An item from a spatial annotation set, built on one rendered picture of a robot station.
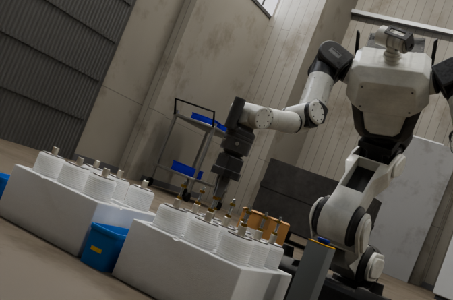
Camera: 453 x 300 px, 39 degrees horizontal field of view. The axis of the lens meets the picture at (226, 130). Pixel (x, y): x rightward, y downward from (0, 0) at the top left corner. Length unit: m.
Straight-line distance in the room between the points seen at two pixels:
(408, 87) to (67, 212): 1.17
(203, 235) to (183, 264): 0.10
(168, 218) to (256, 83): 8.00
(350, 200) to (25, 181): 1.09
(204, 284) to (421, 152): 8.33
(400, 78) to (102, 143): 5.63
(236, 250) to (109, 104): 5.69
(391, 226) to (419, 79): 7.41
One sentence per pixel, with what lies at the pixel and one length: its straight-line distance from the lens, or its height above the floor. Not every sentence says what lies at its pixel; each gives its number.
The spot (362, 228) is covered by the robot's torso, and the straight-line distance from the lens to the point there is 2.20.
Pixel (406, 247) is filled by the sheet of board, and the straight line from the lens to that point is 9.41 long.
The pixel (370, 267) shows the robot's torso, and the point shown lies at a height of 0.28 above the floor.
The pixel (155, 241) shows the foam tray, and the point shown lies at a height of 0.15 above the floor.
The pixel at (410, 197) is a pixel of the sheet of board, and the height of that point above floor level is 1.15.
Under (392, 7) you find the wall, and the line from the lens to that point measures 11.06.
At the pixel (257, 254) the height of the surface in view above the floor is 0.22.
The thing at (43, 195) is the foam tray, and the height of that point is 0.13.
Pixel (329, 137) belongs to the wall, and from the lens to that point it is 10.58.
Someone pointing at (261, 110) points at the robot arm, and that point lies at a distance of 1.86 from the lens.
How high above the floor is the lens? 0.38
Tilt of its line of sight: 4 degrees up
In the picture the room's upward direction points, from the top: 21 degrees clockwise
